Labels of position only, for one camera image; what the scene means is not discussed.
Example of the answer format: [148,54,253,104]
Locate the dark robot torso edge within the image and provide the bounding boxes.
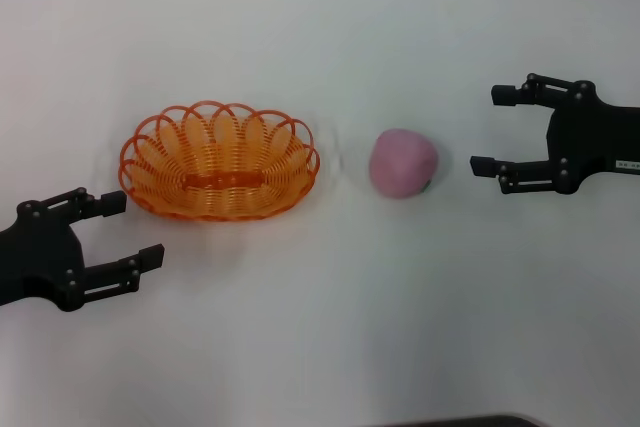
[374,412,545,427]

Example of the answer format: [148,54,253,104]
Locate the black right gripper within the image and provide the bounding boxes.
[469,72,640,196]

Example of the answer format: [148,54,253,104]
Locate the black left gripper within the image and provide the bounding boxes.
[0,187,166,313]

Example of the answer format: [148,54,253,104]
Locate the orange woven plastic basket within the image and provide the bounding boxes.
[117,100,322,224]

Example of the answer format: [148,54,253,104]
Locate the pink peach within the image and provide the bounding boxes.
[368,127,441,200]

